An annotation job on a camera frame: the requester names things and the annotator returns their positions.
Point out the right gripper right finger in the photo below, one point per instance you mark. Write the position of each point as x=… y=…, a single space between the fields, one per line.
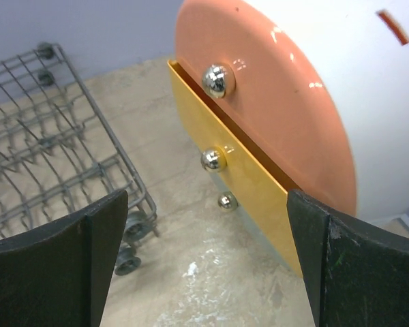
x=355 y=274

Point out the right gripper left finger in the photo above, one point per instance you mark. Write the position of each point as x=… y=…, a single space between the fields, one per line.
x=59 y=274

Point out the orange and yellow lid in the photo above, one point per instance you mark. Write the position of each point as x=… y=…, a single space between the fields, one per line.
x=260 y=114

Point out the grey wire dish rack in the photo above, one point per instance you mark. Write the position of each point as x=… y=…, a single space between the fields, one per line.
x=58 y=152

